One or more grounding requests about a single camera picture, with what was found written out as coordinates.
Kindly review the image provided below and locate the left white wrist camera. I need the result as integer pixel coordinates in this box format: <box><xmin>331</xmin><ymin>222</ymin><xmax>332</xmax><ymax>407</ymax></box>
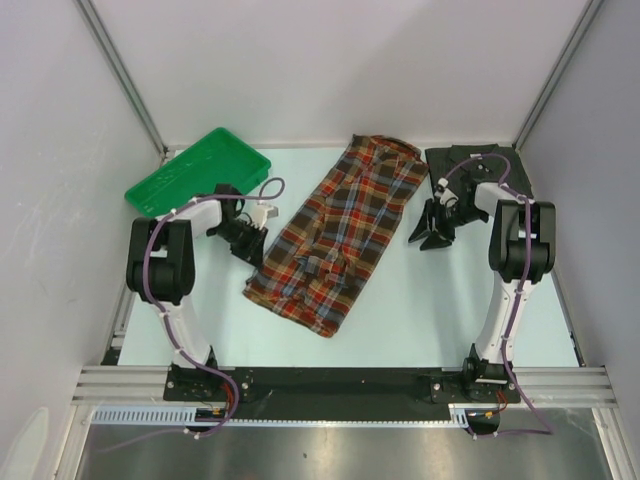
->
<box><xmin>249</xmin><ymin>201</ymin><xmax>279</xmax><ymax>229</ymax></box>

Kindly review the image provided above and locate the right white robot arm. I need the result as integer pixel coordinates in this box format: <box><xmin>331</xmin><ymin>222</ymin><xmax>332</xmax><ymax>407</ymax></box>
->
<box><xmin>409</xmin><ymin>178</ymin><xmax>556</xmax><ymax>401</ymax></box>

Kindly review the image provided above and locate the folded dark striped shirt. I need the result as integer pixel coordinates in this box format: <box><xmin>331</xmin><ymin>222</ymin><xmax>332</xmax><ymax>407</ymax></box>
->
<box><xmin>425</xmin><ymin>144</ymin><xmax>533</xmax><ymax>198</ymax></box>

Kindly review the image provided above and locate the green plastic tray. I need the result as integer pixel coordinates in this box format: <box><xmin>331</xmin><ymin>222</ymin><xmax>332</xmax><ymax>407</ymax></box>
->
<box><xmin>124</xmin><ymin>127</ymin><xmax>271</xmax><ymax>217</ymax></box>

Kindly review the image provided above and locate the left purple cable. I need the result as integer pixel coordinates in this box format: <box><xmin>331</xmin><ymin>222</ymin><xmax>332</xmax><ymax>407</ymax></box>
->
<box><xmin>94</xmin><ymin>177</ymin><xmax>286</xmax><ymax>453</ymax></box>

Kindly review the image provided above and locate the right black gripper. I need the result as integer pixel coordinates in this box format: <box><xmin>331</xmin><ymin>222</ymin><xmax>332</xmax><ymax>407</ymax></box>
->
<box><xmin>408</xmin><ymin>198</ymin><xmax>489</xmax><ymax>251</ymax></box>

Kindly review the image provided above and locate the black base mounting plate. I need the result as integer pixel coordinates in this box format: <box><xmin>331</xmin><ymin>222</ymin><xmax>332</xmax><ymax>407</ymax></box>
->
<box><xmin>163</xmin><ymin>365</ymin><xmax>520</xmax><ymax>423</ymax></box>

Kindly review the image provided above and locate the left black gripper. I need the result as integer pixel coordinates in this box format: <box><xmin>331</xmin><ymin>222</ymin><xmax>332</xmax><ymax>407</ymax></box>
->
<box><xmin>209</xmin><ymin>220</ymin><xmax>268</xmax><ymax>271</ymax></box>

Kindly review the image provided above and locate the red plaid long sleeve shirt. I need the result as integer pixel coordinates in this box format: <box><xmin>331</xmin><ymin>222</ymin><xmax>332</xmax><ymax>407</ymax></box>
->
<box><xmin>243</xmin><ymin>135</ymin><xmax>429</xmax><ymax>338</ymax></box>

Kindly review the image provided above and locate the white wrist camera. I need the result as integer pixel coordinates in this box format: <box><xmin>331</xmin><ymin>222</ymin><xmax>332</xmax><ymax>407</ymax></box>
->
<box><xmin>434</xmin><ymin>178</ymin><xmax>459</xmax><ymax>208</ymax></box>
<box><xmin>249</xmin><ymin>201</ymin><xmax>279</xmax><ymax>229</ymax></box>

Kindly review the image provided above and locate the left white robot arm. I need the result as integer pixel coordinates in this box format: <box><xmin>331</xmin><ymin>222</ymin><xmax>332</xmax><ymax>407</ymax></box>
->
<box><xmin>126</xmin><ymin>184</ymin><xmax>278</xmax><ymax>400</ymax></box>

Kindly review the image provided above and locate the white slotted cable duct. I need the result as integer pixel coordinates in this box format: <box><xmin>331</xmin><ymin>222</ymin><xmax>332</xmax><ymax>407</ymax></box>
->
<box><xmin>92</xmin><ymin>404</ymin><xmax>498</xmax><ymax>431</ymax></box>

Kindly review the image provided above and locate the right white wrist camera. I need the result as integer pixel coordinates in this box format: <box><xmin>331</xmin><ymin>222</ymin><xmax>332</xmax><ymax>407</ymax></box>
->
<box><xmin>434</xmin><ymin>178</ymin><xmax>459</xmax><ymax>208</ymax></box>

